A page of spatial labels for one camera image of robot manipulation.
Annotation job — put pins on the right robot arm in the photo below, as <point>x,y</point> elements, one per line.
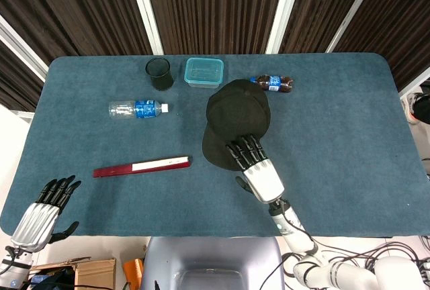
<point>322,259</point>

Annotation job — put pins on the black cap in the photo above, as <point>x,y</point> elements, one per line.
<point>235,119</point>

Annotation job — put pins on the dark cola bottle blue label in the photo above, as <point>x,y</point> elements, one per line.
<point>273,83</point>

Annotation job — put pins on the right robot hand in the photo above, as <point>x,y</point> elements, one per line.
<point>262,174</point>

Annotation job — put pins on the red and white folded fan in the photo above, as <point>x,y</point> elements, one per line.
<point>141,166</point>

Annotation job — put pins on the clear water bottle blue label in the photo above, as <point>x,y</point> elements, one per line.
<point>137,109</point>

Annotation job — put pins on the cardboard box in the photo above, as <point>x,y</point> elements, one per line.
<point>90,271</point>

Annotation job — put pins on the blue felt table mat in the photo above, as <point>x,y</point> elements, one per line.
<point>134,142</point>

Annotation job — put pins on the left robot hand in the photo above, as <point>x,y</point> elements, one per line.
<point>35,223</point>

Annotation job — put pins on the orange tool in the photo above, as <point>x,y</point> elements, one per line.
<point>133,270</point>

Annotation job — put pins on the white sneaker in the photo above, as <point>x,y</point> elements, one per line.
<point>411,107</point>

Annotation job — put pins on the black mesh pen cup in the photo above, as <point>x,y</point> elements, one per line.
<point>159,74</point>

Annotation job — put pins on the teal plastic food container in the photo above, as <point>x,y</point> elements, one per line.
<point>203,72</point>

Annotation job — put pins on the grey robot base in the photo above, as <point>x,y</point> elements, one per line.
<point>211,263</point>

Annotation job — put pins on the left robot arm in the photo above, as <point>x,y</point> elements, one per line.
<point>13,264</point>

